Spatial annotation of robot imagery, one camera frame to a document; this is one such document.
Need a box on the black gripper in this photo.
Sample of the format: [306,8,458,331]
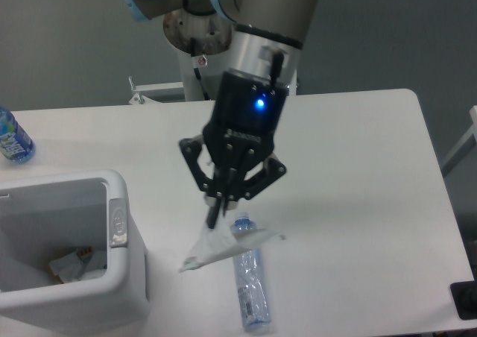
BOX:
[179,72,288,229]

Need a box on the white paper wrapper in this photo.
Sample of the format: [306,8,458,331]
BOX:
[179,218,286,273]

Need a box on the crushed clear plastic bottle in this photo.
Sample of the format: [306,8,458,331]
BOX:
[230,212,272,333]

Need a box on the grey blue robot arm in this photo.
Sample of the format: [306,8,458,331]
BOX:
[125,0,318,229]

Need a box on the trash inside the can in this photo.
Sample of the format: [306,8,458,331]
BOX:
[48,247,108,283]

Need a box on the white plastic trash can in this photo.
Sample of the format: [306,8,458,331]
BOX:
[1,170,151,336]

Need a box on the blue labelled water bottle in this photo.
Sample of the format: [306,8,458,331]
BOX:
[1,106,36,164]

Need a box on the black clamp at table edge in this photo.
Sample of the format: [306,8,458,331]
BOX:
[450,280,476,321]

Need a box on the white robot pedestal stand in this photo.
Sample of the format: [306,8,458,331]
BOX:
[131,9,300,104]

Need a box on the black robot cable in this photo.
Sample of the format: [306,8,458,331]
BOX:
[189,37,212,101]

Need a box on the white frame at right edge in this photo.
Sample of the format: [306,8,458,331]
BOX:
[440,105,476,177]

